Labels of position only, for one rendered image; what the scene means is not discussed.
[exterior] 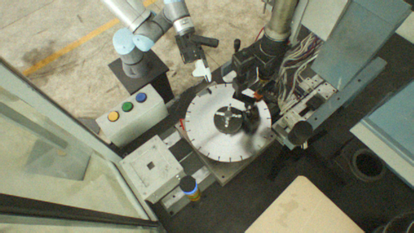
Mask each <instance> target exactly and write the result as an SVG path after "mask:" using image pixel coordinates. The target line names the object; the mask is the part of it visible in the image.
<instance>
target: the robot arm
mask: <svg viewBox="0 0 414 233"><path fill-rule="evenodd" d="M100 1H101V2H102V4H103V5H104V6H105V7H106V8H107V9H108V10H109V11H110V12H111V13H112V14H113V15H114V16H116V17H117V18H118V19H119V20H120V21H121V22H122V23H123V24H124V25H125V27H124V28H121V29H119V30H118V31H117V32H116V33H115V34H114V37H113V44H114V49H115V51H116V52H117V53H118V55H119V57H120V59H121V60H122V65H123V70H124V72H125V73H126V74H127V75H128V76H130V77H132V78H139V77H142V76H145V75H146V74H147V73H148V72H149V71H150V69H151V60H150V59H149V57H148V56H147V55H146V54H145V53H144V52H143V51H147V50H149V49H150V48H151V47H152V46H154V45H155V43H156V42H157V41H158V40H159V39H160V38H161V37H162V36H164V35H165V34H166V33H167V32H168V30H169V29H171V28H172V27H174V28H175V31H176V33H177V35H175V41H176V43H177V46H178V48H179V51H180V55H181V57H182V55H183V57H184V60H183V57H182V60H183V62H184V64H187V63H192V62H194V61H195V60H197V61H196V62H195V66H196V69H195V70H194V71H193V75H194V76H205V78H206V80H207V82H210V81H211V78H212V76H211V72H210V68H209V65H208V62H207V59H206V56H205V54H204V50H203V48H202V45H205V46H209V47H212V48H217V47H218V45H219V39H216V38H209V37H206V36H200V35H196V34H194V33H195V32H196V30H195V28H194V24H193V21H192V19H191V16H190V13H189V11H188V8H187V6H186V3H185V0H164V3H165V6H164V8H163V9H162V10H161V11H160V12H159V13H158V14H156V13H155V12H154V11H152V10H150V9H148V8H146V7H145V6H144V5H143V2H142V0H100ZM186 37H187V38H186Z"/></svg>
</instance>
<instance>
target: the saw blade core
mask: <svg viewBox="0 0 414 233"><path fill-rule="evenodd" d="M207 91H208V92H207ZM234 91H235V90H234V88H233V87H232V83H226V87H225V83H223V84H218V85H216V88H215V85H214V86H211V87H209V88H207V89H206V90H203V91H202V92H200V93H199V94H198V95H197V96H196V97H195V98H194V99H193V101H192V103H191V104H190V106H189V108H188V110H187V111H189V112H187V113H186V116H190V117H186V121H189V122H186V131H187V134H188V136H189V138H190V140H192V144H193V145H194V146H195V147H196V148H197V149H199V148H200V147H201V148H200V149H199V151H200V152H201V153H203V154H204V155H205V156H208V157H209V158H212V159H215V160H218V159H219V161H224V162H230V157H231V162H233V161H240V160H242V159H246V158H249V157H251V156H252V155H254V154H255V153H257V152H258V151H259V150H260V149H261V148H262V147H263V145H264V144H265V142H266V141H267V139H268V136H269V134H270V129H269V128H271V118H270V112H269V110H268V109H267V108H268V107H267V105H266V103H265V102H264V101H263V100H262V98H260V99H257V98H256V97H255V96H254V95H253V94H254V93H255V92H253V91H252V90H251V89H249V88H248V89H246V90H244V91H242V93H243V94H246V95H248V96H251V97H253V98H256V102H255V104H254V106H253V107H251V108H250V109H248V110H246V108H245V107H244V104H245V103H243V102H240V101H238V100H236V99H234V98H232V95H233V93H234ZM199 96H200V97H199ZM260 100H261V101H260ZM229 103H231V106H232V107H235V108H236V109H238V110H239V111H240V112H241V114H242V118H243V121H242V124H241V127H240V128H239V129H238V130H237V131H234V132H233V133H224V132H222V131H219V130H218V129H217V128H216V127H215V124H214V122H213V116H214V114H215V112H216V111H217V110H218V109H219V108H221V107H223V106H228V104H229ZM264 109H266V110H264ZM190 112H191V113H190ZM267 118H268V119H267ZM190 130H191V131H190ZM264 137H266V138H264ZM258 145H260V146H258ZM251 152H252V154H251ZM208 153H210V154H209V155H208ZM240 156H242V159H241V157H240ZM219 157H220V158H219Z"/></svg>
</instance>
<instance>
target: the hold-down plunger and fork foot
mask: <svg viewBox="0 0 414 233"><path fill-rule="evenodd" d="M232 98H234V99H236V100H238V101H240V102H243V103H245V104H244V107H245V108H246V110H248V107H249V105H250V106H251V107H253V106H254V104H255V102H256V98H253V97H251V96H248V95H246V94H243V93H242V92H241V93H239V94H237V93H236V91H234V93H233V95H232Z"/></svg>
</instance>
